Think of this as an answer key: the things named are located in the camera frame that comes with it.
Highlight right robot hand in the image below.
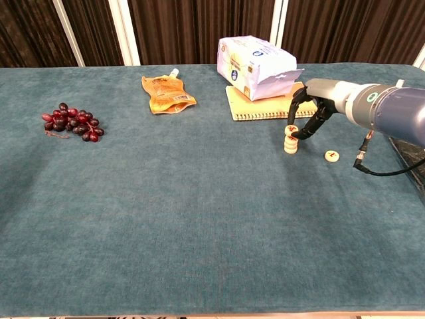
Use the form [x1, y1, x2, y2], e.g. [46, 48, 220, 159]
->
[287, 78, 349, 140]

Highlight kraft spiral notebook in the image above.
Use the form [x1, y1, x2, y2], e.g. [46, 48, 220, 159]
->
[225, 81, 319, 122]

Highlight white blue tissue pack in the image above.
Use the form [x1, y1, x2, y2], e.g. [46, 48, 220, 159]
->
[216, 35, 305, 102]

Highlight black gloves in plastic bag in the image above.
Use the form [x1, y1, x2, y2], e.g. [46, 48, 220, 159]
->
[388, 136, 425, 193]

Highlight dark brown curtain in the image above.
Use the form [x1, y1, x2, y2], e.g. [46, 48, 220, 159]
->
[0, 0, 425, 69]

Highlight orange spout pouch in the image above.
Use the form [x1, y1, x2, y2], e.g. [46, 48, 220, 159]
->
[141, 68, 198, 116]

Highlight teal table cloth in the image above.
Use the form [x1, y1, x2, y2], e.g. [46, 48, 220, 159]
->
[0, 62, 425, 317]

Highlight dark red grape bunch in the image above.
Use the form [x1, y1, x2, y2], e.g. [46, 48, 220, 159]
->
[41, 102, 106, 143]

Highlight black arm cable with connector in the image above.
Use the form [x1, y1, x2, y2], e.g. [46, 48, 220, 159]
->
[353, 130, 425, 176]

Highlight white frame post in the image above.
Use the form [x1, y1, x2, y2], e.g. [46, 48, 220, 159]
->
[412, 43, 425, 70]
[108, 0, 142, 66]
[269, 0, 289, 51]
[52, 0, 86, 67]

